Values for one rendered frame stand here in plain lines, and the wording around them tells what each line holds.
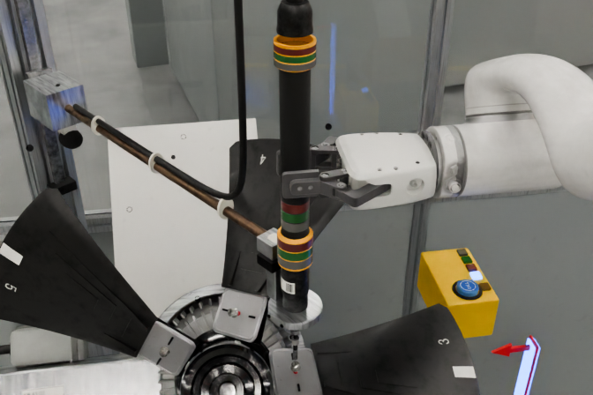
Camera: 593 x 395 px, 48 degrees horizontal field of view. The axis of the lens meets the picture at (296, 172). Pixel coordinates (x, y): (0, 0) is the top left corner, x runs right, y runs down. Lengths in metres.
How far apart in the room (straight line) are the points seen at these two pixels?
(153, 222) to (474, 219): 0.93
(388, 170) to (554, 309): 1.46
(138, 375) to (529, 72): 0.69
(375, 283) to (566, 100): 1.22
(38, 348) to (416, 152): 0.66
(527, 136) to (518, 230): 1.10
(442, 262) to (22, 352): 0.77
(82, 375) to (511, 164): 0.68
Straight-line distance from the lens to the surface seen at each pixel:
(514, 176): 0.79
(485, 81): 0.78
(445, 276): 1.32
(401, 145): 0.77
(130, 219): 1.18
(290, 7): 0.66
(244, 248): 0.96
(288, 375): 0.95
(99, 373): 1.07
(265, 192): 0.97
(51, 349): 1.11
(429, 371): 1.00
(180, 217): 1.17
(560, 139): 0.68
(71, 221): 0.91
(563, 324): 2.21
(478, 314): 1.30
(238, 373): 0.89
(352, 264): 1.78
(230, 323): 0.95
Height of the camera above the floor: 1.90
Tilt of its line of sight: 31 degrees down
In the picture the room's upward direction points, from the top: straight up
